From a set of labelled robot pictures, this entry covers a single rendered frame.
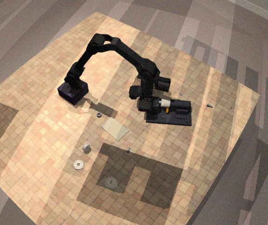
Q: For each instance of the white flat washer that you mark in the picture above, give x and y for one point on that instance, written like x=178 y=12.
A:
x=78 y=162

